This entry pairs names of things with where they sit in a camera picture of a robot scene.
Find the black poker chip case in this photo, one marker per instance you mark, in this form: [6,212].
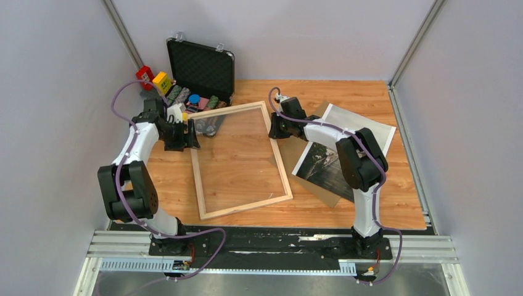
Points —
[204,70]

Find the blue round chip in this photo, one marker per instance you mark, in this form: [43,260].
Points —
[194,99]

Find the black and white photo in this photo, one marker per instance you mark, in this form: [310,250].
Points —
[318,158]

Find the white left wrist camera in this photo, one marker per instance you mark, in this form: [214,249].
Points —
[176,113]

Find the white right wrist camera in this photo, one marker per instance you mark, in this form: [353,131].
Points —
[279,98]

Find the light wooden picture frame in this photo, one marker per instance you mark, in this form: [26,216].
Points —
[241,160]

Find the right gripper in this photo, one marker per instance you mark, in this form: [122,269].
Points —
[275,132]

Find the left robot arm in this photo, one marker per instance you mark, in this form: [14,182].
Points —
[127,189]

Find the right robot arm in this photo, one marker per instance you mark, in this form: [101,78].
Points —
[362,163]

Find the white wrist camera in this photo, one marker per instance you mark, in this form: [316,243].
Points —
[176,113]
[279,98]

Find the clear acrylic sheet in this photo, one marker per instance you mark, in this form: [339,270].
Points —
[241,159]

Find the yellow toy house block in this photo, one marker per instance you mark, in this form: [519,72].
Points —
[163,82]

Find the red toy house block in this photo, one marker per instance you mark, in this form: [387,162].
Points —
[145,74]

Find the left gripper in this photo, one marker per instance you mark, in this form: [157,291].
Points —
[189,140]

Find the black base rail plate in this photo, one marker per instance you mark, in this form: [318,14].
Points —
[303,249]

